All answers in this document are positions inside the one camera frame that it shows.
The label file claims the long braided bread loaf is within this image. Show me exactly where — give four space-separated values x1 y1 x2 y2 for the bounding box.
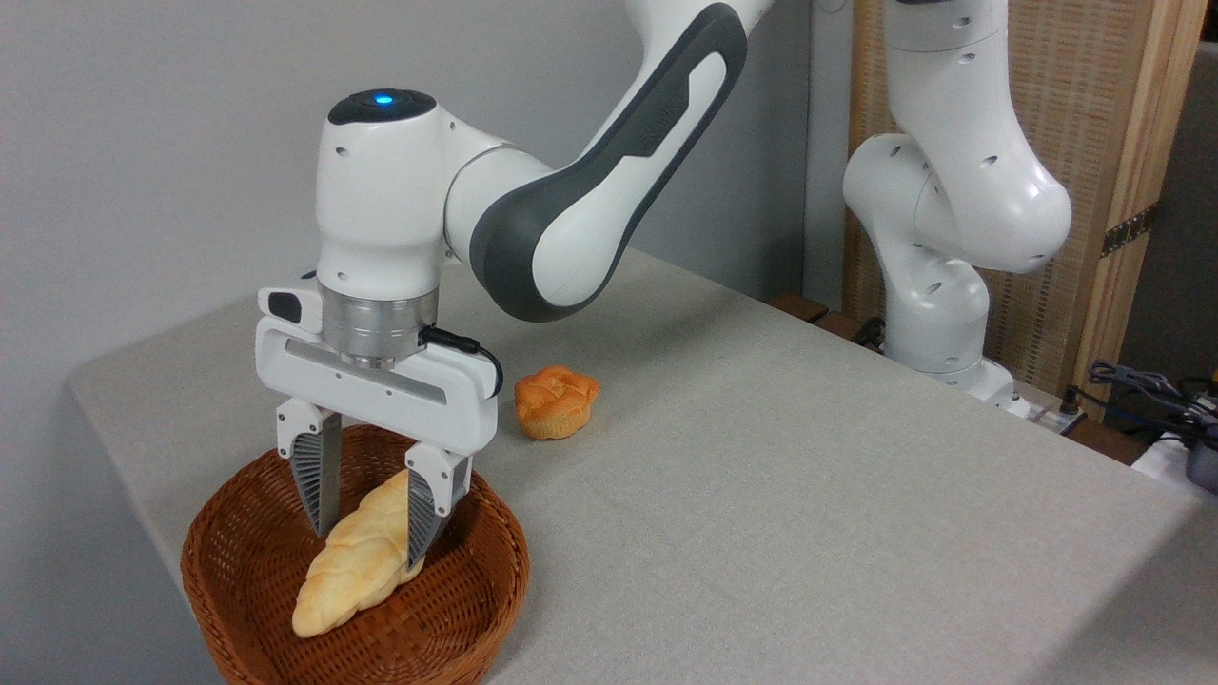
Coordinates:
291 468 426 638

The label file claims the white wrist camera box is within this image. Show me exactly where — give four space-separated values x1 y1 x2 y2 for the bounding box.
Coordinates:
258 288 324 336

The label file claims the dark metal screen hinge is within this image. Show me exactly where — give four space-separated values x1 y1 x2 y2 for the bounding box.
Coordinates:
1101 203 1159 258

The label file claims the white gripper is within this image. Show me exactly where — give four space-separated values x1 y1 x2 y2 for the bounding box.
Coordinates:
255 317 500 572

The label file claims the round orange bread bun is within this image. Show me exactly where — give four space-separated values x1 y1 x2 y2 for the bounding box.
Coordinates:
515 365 600 440

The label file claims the brown wicker basket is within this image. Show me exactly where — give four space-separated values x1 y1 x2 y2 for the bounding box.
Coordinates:
181 424 531 685

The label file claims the grey tablecloth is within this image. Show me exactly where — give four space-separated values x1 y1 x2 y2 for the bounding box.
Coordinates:
67 249 1218 685

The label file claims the bundle of dark cables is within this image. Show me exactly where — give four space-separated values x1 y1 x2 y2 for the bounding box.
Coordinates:
1088 360 1218 448

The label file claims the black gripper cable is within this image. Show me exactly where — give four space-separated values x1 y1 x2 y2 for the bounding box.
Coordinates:
419 326 503 398

